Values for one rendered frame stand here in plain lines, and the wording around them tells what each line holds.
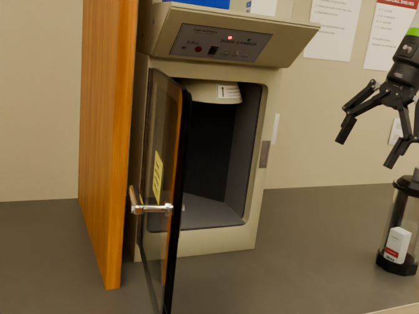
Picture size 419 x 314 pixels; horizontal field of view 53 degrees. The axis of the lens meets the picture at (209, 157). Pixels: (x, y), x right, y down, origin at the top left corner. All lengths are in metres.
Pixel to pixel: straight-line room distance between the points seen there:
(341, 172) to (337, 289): 0.84
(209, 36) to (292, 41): 0.18
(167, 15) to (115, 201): 0.36
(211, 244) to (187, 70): 0.43
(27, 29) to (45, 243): 0.57
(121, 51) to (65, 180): 0.68
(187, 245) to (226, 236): 0.10
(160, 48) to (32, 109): 0.57
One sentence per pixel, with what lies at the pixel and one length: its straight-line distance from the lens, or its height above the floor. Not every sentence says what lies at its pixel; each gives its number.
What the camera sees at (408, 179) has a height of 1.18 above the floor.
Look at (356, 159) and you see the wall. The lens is 1.84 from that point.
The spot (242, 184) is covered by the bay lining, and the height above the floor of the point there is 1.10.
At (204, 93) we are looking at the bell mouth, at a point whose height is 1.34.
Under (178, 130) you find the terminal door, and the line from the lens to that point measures 0.59.
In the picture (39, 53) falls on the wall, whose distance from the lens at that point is 1.28.
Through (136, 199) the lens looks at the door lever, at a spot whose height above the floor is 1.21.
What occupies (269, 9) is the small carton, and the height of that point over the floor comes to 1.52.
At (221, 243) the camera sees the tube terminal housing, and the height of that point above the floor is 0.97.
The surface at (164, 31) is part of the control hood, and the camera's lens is 0.80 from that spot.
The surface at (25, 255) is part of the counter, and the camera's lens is 1.07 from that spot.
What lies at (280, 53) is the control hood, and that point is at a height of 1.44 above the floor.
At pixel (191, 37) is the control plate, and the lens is 0.83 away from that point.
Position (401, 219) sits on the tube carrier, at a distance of 1.14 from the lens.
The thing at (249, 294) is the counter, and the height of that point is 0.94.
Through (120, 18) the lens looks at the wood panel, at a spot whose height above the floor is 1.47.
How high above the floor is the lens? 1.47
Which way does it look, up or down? 16 degrees down
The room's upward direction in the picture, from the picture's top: 7 degrees clockwise
